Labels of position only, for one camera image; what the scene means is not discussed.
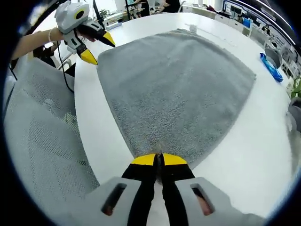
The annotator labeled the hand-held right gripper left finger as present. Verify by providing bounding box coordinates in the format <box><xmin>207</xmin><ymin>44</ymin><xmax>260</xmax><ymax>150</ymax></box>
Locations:
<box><xmin>86</xmin><ymin>153</ymin><xmax>158</xmax><ymax>226</ymax></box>

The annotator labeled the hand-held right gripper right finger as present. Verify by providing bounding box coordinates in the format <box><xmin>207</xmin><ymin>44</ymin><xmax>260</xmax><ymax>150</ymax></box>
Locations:
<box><xmin>159</xmin><ymin>153</ymin><xmax>264</xmax><ymax>226</ymax></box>

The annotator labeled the grey towel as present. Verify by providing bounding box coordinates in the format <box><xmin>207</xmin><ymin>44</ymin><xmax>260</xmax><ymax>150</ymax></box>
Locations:
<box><xmin>96</xmin><ymin>28</ymin><xmax>257</xmax><ymax>170</ymax></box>

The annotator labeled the black tripod stand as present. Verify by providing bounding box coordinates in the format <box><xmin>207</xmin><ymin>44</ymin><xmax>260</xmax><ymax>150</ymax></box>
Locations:
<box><xmin>92</xmin><ymin>0</ymin><xmax>106</xmax><ymax>29</ymax></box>

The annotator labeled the grey mesh office chair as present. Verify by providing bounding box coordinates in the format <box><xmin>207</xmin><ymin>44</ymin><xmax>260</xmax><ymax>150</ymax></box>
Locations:
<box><xmin>3</xmin><ymin>56</ymin><xmax>101</xmax><ymax>214</ymax></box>

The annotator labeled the blue wipes packet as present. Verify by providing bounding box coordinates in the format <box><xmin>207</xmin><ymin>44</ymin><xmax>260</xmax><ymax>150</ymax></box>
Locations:
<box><xmin>259</xmin><ymin>52</ymin><xmax>285</xmax><ymax>83</ymax></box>

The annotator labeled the green potted plant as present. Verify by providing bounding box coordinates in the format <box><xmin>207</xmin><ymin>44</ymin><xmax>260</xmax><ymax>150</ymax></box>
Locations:
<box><xmin>290</xmin><ymin>77</ymin><xmax>301</xmax><ymax>99</ymax></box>

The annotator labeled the black cable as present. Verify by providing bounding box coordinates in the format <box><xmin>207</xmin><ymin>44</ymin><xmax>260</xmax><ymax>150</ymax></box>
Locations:
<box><xmin>55</xmin><ymin>40</ymin><xmax>75</xmax><ymax>94</ymax></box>

